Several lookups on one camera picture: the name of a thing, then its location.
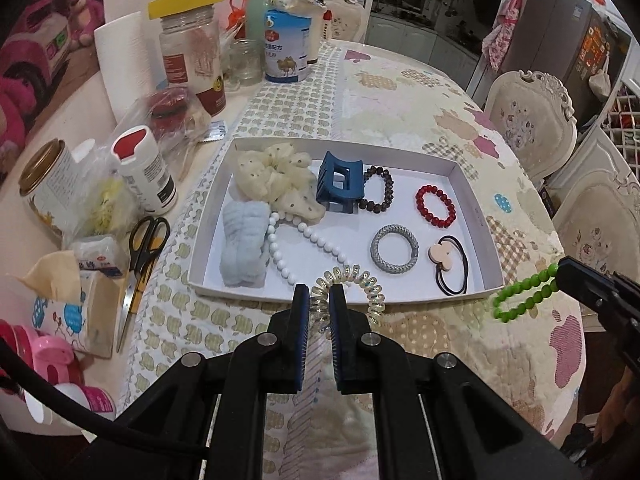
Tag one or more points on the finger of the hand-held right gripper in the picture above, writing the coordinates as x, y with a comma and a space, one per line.
575, 275

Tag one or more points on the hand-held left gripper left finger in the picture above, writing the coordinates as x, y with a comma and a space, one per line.
300, 340

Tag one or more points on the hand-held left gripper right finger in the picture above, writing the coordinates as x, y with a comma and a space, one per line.
336, 340

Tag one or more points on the white shallow box tray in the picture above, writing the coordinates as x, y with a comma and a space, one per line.
350, 260

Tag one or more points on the blue hair claw clip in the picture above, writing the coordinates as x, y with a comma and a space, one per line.
325, 180

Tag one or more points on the cream sheer scrunchie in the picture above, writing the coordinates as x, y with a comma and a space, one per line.
280, 170

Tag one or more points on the light blue fluffy scrunchie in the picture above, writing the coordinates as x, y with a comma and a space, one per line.
245, 240

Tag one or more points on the white lattice rack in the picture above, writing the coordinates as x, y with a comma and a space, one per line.
625, 120

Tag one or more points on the black yellow scissors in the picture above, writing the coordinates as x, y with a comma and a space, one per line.
131, 300

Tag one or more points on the white plastic bag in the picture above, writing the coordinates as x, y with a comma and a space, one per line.
600, 80

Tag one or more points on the tissue box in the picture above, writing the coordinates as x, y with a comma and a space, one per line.
85, 320

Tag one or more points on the small white packet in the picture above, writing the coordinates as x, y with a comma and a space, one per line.
100, 255

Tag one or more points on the white bottle pink label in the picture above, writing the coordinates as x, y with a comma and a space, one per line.
90, 400

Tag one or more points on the white bottle red cap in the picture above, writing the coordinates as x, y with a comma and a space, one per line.
147, 175

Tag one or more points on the small foil packet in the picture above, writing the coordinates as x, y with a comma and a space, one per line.
214, 131

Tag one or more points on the clear bag yellow contents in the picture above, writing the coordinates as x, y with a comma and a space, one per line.
107, 200

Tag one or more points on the patchwork printed tablecloth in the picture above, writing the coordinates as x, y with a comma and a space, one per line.
400, 110

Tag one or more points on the dark grey refrigerator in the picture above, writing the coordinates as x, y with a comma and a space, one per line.
560, 35

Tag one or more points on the pink floral hanging cloth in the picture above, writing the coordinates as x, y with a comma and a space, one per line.
502, 35

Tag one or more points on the pink plastic cup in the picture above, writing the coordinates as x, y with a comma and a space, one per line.
50, 360

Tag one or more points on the clear bag red contents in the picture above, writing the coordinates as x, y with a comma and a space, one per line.
172, 110

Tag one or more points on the small empty glass jar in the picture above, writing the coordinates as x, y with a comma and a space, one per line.
245, 65

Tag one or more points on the blue white milk powder can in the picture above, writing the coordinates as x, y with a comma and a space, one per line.
287, 50

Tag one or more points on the gold rim tin can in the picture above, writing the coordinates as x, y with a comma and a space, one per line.
47, 190

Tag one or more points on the kitchen cabinets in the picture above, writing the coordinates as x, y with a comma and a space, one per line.
430, 10

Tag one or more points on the clear jar yellow lid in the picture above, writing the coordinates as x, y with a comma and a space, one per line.
192, 55

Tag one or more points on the white paper cup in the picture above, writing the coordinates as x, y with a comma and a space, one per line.
322, 35

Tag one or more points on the white paper towel roll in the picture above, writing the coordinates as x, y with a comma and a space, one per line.
127, 60

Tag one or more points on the pink bear printed blanket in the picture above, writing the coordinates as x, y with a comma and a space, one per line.
30, 60

